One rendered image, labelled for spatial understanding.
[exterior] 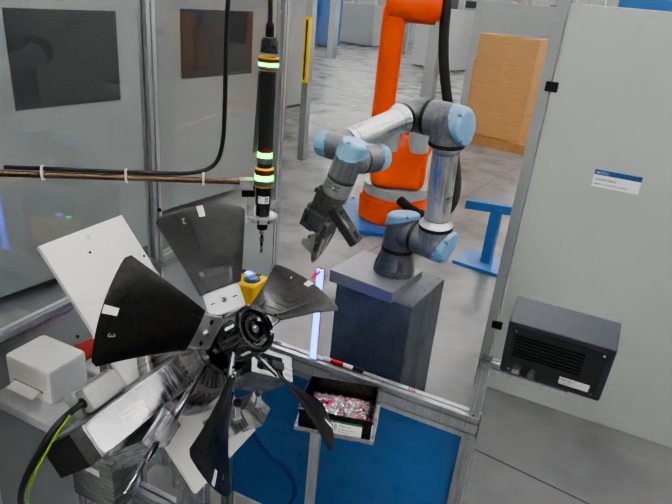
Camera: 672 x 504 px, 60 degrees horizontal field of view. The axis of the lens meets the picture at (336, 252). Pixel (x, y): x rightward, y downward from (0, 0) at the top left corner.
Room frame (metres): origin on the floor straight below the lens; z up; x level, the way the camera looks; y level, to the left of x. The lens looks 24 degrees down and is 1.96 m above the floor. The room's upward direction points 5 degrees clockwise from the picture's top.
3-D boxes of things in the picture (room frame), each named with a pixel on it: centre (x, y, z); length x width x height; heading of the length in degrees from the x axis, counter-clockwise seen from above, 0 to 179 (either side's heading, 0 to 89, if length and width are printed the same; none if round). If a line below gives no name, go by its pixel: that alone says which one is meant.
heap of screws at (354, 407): (1.40, -0.06, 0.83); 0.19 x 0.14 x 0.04; 82
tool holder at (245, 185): (1.29, 0.19, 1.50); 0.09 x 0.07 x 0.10; 102
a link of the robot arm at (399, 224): (1.96, -0.23, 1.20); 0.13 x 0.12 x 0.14; 52
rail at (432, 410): (1.58, -0.06, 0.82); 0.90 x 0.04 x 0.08; 67
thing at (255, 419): (1.26, 0.19, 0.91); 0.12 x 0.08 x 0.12; 67
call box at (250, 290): (1.74, 0.31, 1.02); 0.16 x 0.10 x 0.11; 67
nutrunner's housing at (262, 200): (1.29, 0.18, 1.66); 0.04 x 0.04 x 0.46
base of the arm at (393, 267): (1.96, -0.22, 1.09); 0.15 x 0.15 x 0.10
